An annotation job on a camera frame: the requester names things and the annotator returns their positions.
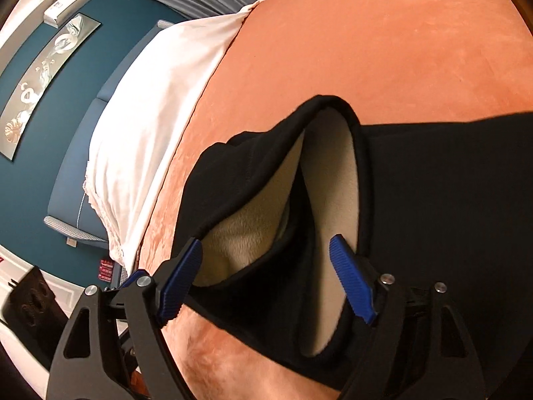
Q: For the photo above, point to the blue padded headboard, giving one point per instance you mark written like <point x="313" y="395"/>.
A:
<point x="77" y="183"/>

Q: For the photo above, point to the red patterned item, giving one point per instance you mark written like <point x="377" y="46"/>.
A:
<point x="106" y="270"/>

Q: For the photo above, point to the orange plush blanket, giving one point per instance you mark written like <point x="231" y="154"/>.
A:
<point x="354" y="50"/>

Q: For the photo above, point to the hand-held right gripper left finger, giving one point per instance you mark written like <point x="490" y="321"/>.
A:
<point x="181" y="277"/>

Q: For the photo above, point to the black pants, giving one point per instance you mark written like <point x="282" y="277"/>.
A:
<point x="424" y="200"/>

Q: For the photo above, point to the white air conditioner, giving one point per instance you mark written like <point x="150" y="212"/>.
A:
<point x="77" y="0"/>

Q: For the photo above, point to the white blanket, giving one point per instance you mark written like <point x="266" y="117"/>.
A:
<point x="158" y="112"/>

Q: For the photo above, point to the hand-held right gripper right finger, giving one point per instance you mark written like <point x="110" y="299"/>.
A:
<point x="354" y="277"/>

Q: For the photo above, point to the silver floral wall art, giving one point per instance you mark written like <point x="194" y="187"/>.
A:
<point x="46" y="79"/>

